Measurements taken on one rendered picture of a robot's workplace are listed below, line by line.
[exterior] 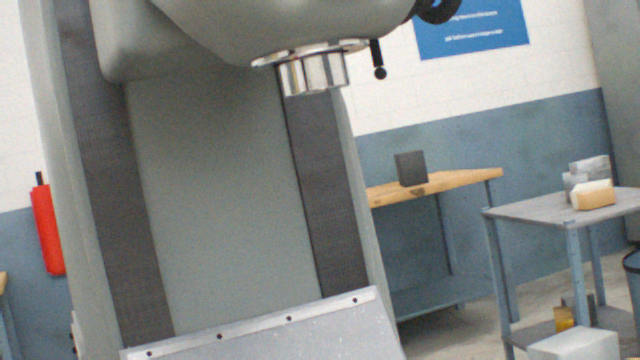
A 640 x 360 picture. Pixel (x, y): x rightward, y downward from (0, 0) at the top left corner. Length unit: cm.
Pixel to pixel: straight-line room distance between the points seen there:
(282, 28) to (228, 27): 4
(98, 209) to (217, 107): 18
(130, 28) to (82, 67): 27
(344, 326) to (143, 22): 47
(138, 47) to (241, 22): 17
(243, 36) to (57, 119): 47
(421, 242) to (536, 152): 106
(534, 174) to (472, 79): 78
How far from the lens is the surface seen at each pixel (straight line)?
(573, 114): 595
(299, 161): 96
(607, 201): 284
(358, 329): 98
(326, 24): 51
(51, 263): 463
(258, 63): 57
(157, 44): 67
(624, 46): 572
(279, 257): 96
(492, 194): 461
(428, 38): 541
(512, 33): 575
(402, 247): 523
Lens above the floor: 125
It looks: 3 degrees down
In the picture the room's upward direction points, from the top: 12 degrees counter-clockwise
